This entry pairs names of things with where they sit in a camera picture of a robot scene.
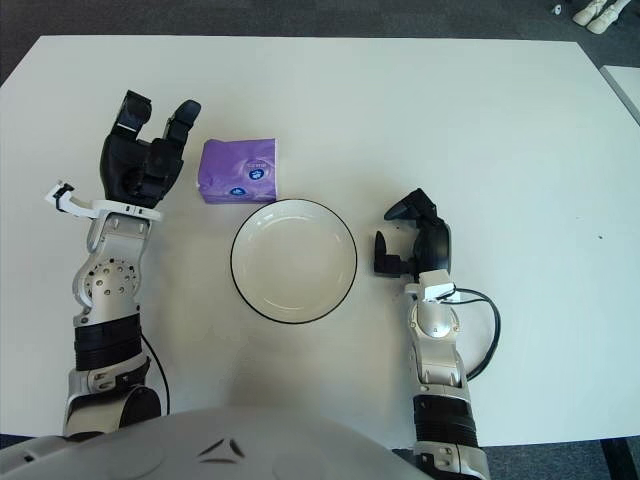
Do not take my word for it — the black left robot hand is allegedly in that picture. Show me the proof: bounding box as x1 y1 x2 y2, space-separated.
99 89 203 211

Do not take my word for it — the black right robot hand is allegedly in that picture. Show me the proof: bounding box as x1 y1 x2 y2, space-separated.
372 188 454 279

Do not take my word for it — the purple tissue paper pack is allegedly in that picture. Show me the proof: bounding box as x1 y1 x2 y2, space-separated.
195 137 280 205

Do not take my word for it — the white plate with black rim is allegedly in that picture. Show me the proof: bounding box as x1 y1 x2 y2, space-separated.
229 198 359 327

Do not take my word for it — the white side table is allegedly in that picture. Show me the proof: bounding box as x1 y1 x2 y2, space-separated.
599 64 640 126

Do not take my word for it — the black table leg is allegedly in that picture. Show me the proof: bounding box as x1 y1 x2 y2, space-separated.
601 438 634 480

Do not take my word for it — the white shoe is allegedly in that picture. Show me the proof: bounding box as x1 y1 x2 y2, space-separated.
571 0 609 26
584 0 632 35

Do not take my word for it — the grey robot torso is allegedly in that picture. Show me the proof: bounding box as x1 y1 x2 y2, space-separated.
0 404 426 480

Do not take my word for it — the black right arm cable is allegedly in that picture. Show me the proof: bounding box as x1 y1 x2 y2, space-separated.
448 287 503 382

